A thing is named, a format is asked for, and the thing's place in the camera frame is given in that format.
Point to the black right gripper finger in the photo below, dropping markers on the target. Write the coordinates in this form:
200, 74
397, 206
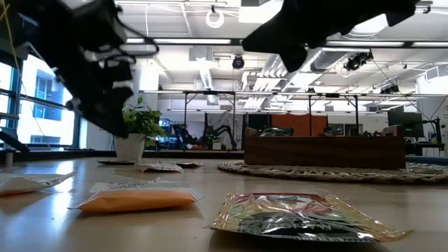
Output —
276, 36
294, 57

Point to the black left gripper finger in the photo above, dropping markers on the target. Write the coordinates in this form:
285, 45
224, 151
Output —
101, 115
124, 108

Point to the printed foil tea packet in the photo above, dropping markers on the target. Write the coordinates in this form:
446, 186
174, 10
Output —
21, 183
189, 164

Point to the orange tea packet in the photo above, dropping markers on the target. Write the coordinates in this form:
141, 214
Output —
136, 201

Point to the gold foil mango tea packet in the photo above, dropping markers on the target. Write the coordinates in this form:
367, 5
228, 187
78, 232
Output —
297, 220

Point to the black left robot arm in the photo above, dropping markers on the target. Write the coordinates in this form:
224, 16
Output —
42, 21

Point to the dark wooden tea box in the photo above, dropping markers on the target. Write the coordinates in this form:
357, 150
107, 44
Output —
325, 152

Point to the green plant in white pot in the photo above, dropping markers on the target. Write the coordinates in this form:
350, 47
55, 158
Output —
131, 148

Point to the black round ceiling speaker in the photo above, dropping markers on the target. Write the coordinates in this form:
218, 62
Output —
238, 63

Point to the blue storage shelf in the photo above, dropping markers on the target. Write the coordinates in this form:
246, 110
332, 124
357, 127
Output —
171, 131

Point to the black ceiling spotlight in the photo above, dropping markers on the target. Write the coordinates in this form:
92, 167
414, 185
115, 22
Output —
391, 89
357, 61

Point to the black partition panel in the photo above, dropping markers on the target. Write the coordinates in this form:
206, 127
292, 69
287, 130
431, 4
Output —
259, 119

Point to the white ceiling vent pipe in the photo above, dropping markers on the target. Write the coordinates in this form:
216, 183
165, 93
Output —
206, 77

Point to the long ceiling light bar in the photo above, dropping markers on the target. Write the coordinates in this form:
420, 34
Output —
192, 41

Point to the patterned cloth panel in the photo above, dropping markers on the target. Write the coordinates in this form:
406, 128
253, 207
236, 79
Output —
224, 119

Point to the black background robot arms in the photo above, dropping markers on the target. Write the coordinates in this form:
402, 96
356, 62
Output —
224, 131

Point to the round woven straw placemat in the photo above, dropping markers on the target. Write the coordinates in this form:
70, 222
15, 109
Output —
297, 174

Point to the black computer monitor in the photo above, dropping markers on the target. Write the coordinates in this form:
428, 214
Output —
409, 122

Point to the silver ceiling air duct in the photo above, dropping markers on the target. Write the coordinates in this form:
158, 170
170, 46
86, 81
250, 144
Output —
329, 59

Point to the black metal frame stand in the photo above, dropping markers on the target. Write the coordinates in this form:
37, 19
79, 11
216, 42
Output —
185, 122
310, 115

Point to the black metal table frame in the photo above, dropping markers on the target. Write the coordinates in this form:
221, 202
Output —
52, 154

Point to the dark window frame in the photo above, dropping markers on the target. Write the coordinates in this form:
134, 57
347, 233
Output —
15, 105

